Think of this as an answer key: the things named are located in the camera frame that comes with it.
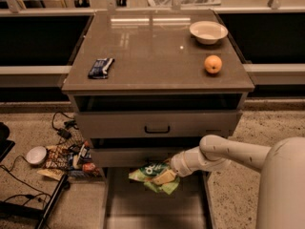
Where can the drawer with handle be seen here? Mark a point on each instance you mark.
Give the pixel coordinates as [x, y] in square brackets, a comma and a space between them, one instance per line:
[157, 123]
[132, 157]

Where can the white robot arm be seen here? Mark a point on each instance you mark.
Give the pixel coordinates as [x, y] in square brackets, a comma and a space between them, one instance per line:
[281, 198]

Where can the white bowl on counter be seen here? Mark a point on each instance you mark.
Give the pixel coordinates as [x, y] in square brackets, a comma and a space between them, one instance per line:
[208, 32]

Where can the top drawer with handle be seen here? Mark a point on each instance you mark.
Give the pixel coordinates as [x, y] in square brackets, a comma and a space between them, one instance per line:
[157, 123]

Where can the black stand frame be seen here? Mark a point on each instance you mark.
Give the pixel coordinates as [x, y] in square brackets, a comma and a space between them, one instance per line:
[8, 209]

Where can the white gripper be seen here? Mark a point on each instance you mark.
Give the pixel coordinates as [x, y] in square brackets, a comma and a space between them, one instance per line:
[177, 165]

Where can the green rice chip bag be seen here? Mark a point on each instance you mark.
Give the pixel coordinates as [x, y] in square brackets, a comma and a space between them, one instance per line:
[145, 174]

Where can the middle drawer with handle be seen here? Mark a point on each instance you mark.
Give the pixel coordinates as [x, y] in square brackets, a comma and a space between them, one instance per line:
[132, 157]

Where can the grey drawer cabinet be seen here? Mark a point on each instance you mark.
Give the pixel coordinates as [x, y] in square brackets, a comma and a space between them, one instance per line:
[159, 66]

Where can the blue snack packet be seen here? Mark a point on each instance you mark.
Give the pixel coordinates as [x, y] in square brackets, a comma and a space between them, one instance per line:
[100, 68]

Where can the pile of snack packets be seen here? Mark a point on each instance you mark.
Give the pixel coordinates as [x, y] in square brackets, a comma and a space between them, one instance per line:
[74, 160]

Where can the orange fruit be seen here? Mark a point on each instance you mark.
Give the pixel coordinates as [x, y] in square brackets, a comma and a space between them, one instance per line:
[213, 64]

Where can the open bottom drawer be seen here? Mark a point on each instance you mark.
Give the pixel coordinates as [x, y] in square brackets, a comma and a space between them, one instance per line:
[130, 205]

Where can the white bowl on floor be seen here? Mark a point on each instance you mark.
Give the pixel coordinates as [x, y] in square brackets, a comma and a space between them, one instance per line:
[36, 155]

